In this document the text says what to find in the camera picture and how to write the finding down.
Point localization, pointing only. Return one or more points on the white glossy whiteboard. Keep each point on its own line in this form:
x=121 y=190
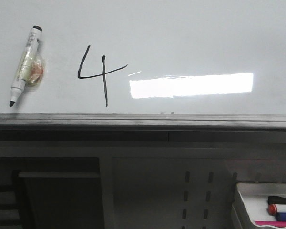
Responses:
x=147 y=56

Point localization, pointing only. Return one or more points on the dark cabinet with shelf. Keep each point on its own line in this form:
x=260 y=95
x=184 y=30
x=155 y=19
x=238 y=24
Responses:
x=50 y=193

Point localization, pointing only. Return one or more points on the white pegboard panel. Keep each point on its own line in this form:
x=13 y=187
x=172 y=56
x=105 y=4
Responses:
x=145 y=189

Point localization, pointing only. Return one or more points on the white black whiteboard marker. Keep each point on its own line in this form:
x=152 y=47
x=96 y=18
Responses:
x=25 y=65

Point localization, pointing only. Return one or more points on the red capped marker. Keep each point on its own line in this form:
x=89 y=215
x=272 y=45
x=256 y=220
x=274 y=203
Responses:
x=274 y=209

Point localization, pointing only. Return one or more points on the blue marker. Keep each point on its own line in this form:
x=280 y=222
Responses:
x=281 y=216

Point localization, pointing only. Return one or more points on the grey whiteboard ledge tray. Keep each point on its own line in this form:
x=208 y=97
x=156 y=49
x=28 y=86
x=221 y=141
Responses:
x=141 y=121

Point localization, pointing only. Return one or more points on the black marker cap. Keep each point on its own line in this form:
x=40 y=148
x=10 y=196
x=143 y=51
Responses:
x=276 y=200

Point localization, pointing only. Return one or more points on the white plastic storage bin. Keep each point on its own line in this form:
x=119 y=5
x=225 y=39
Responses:
x=251 y=204

